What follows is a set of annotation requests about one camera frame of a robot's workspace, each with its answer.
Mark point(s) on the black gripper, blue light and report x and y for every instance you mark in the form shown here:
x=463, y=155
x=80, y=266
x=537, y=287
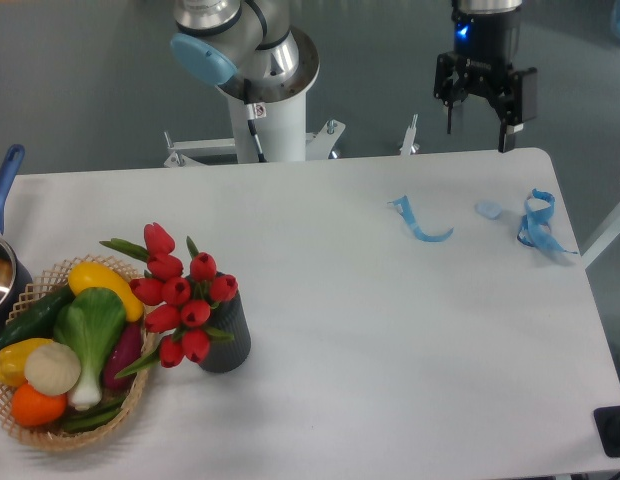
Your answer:
x=485, y=40

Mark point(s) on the red tulip bouquet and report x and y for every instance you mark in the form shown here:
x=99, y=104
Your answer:
x=182, y=298

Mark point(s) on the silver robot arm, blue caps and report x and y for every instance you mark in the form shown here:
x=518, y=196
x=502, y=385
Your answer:
x=264, y=66

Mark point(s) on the dark grey ribbed vase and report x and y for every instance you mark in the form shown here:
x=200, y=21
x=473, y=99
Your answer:
x=228, y=354

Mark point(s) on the small pale blue cap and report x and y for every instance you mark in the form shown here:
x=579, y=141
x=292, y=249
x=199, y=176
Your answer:
x=488, y=209

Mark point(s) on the curled blue strip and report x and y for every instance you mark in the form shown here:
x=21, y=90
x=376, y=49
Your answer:
x=403, y=207

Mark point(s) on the crumpled blue ribbon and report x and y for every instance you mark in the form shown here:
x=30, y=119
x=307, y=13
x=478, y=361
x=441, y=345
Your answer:
x=535, y=229

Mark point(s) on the black device at table edge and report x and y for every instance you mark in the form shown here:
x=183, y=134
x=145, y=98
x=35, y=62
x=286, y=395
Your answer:
x=607, y=421

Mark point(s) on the purple sweet potato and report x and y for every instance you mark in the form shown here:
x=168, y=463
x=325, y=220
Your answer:
x=126, y=351

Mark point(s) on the yellow squash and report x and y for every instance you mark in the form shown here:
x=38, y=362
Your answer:
x=89, y=274

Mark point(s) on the green bok choy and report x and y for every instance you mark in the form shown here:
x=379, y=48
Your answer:
x=90, y=326

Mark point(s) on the woven wicker basket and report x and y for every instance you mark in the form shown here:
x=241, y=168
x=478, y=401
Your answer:
x=54, y=437

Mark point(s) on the dark green cucumber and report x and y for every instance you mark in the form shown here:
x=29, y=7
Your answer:
x=38, y=320

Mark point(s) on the green bean pods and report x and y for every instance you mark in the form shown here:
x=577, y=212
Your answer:
x=94, y=418

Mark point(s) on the yellow bell pepper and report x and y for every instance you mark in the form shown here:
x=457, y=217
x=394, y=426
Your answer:
x=13, y=359

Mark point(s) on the orange fruit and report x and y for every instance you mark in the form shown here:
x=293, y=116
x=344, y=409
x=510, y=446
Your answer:
x=30, y=408

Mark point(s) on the white frame right edge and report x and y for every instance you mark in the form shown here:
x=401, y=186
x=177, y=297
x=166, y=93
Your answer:
x=602, y=237

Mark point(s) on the white metal base frame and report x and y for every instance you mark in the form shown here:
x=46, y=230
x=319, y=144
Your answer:
x=321, y=145

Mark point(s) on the blue handled saucepan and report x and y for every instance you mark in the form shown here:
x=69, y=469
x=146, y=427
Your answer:
x=13, y=275

